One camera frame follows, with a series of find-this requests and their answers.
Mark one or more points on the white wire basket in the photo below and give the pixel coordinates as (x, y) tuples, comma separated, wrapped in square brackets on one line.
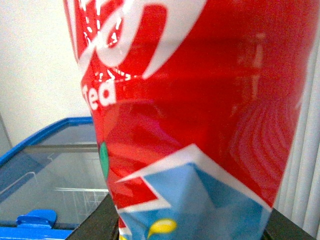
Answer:
[(76, 204)]

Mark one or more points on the white vertical blinds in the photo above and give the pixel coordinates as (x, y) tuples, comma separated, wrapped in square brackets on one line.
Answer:
[(299, 196)]

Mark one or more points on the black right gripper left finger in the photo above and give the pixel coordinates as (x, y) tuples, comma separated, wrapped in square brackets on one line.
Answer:
[(102, 224)]

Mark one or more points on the white blue chest freezer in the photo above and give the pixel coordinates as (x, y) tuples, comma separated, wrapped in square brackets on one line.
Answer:
[(15, 233)]

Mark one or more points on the glass sliding freezer lid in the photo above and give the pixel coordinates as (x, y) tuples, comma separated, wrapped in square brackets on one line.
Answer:
[(68, 158)]

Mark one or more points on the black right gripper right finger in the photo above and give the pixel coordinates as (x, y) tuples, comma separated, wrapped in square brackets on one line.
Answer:
[(280, 227)]

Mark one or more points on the blue lid handle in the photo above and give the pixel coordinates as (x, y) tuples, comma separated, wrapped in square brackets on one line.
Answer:
[(37, 218)]

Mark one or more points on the red iced tea bottle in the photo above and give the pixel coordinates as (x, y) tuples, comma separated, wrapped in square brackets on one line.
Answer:
[(195, 105)]

